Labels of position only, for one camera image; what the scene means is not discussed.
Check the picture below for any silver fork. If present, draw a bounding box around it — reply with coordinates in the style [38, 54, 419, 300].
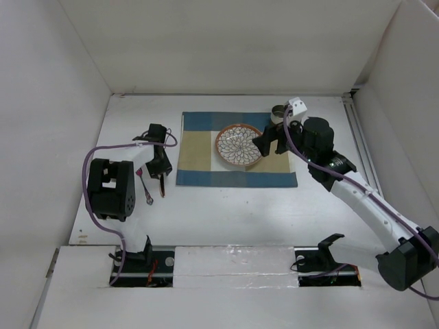
[136, 168, 154, 206]

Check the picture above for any blue beige checked placemat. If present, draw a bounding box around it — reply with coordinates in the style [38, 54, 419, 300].
[176, 112, 298, 188]

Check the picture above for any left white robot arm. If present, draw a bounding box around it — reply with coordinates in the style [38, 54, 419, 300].
[82, 123, 178, 272]

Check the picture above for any white brown metal cup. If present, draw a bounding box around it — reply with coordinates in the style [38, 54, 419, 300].
[270, 104, 287, 125]

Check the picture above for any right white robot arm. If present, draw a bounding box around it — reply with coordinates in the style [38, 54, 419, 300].
[252, 117, 438, 291]

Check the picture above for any orange rimmed patterned plate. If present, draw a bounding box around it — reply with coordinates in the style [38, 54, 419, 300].
[215, 123, 262, 167]

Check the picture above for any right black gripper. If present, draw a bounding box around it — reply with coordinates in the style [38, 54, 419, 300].
[252, 114, 316, 164]

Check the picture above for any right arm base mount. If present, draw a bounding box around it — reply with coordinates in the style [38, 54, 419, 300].
[289, 233, 361, 287]

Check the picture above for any copper table knife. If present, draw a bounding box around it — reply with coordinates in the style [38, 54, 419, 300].
[159, 174, 165, 198]

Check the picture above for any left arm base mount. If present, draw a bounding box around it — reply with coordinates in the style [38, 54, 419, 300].
[108, 236, 175, 288]

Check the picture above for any aluminium rail right side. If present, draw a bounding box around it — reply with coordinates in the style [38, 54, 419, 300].
[342, 92, 423, 271]

